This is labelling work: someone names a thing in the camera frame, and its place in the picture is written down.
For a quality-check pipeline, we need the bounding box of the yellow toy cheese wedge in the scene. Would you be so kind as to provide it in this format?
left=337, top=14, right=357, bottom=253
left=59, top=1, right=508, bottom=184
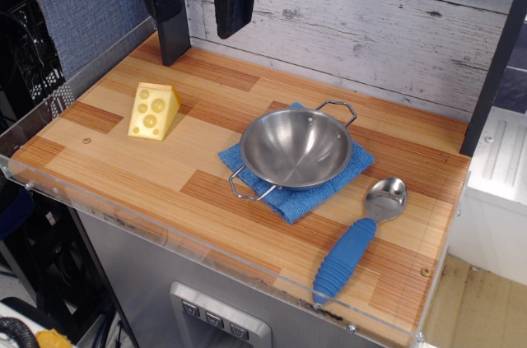
left=128, top=82, right=181, bottom=142

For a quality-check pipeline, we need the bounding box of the blue folded cloth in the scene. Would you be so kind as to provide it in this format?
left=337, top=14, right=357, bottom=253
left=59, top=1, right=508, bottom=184
left=219, top=102, right=374, bottom=224

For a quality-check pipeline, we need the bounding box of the steel toy fridge cabinet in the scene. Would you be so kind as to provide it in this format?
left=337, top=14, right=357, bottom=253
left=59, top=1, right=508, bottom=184
left=78, top=211, right=425, bottom=347

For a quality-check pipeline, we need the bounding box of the silver dispenser button panel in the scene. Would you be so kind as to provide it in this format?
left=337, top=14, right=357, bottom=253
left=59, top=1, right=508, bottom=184
left=170, top=281, right=273, bottom=347

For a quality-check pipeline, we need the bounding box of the white appliance top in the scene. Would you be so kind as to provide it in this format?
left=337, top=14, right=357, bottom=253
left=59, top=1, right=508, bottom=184
left=448, top=107, right=526, bottom=285

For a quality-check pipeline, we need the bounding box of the steel pot with handles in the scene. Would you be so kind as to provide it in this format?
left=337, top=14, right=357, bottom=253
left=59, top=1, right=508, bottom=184
left=229, top=100, right=357, bottom=201

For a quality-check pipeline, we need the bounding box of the steel spoon blue handle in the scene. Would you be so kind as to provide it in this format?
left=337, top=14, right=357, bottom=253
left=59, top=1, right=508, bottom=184
left=312, top=177, right=408, bottom=307

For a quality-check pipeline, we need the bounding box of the dark grey right post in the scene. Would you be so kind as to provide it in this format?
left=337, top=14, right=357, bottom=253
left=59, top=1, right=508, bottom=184
left=459, top=0, right=526, bottom=156

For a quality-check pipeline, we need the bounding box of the black braided cable sleeve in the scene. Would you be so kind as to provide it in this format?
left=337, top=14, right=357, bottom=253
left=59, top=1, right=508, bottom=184
left=0, top=316, right=40, bottom=348

